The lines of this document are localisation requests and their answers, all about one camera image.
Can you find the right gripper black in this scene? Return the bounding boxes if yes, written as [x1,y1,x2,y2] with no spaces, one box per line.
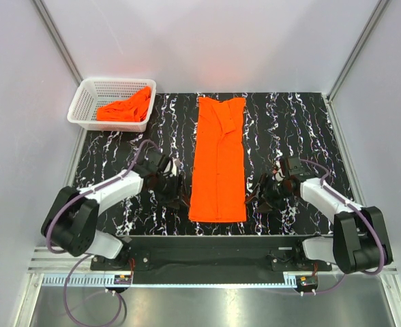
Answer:
[244,173,294,215]

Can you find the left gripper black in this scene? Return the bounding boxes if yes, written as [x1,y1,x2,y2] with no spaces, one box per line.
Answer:
[153,173,190,209]

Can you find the orange t shirt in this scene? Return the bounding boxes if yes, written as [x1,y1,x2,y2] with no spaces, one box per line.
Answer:
[189,97,246,223]

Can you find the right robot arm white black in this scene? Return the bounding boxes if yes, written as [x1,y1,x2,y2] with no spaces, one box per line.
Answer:
[246,173,392,275]

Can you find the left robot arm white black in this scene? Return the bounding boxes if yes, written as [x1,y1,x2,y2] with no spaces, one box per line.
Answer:
[41,170,190,270]

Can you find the orange t shirts in basket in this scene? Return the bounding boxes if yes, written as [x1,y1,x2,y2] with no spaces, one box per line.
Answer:
[96,87,151,123]

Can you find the black marble pattern mat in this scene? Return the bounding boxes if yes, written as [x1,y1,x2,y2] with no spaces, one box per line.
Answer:
[69,93,353,236]

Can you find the right connector box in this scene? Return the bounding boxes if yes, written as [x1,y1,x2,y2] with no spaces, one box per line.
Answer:
[297,276,318,287]

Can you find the connector box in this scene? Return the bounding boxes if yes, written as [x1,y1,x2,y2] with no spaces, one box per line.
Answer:
[297,276,318,287]
[114,275,132,285]

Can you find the left connector box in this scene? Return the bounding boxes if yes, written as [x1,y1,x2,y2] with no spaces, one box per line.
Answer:
[114,275,132,285]

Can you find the white plastic basket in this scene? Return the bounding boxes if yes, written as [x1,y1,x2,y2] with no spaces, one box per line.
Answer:
[67,77,157,133]

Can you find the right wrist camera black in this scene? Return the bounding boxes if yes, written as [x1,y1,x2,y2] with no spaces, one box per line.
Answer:
[277,156,311,179]

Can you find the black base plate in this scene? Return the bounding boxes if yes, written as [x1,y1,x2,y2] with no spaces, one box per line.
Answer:
[91,236,331,271]

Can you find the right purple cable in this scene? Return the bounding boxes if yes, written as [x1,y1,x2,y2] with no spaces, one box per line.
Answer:
[265,158,385,296]

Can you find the purple cable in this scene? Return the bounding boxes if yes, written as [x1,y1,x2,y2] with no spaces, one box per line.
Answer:
[45,139,160,324]
[265,158,385,296]

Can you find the aluminium frame rail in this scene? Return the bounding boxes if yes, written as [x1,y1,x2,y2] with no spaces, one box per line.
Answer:
[26,247,399,289]

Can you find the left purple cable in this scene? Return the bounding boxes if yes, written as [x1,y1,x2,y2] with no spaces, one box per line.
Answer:
[45,139,160,324]

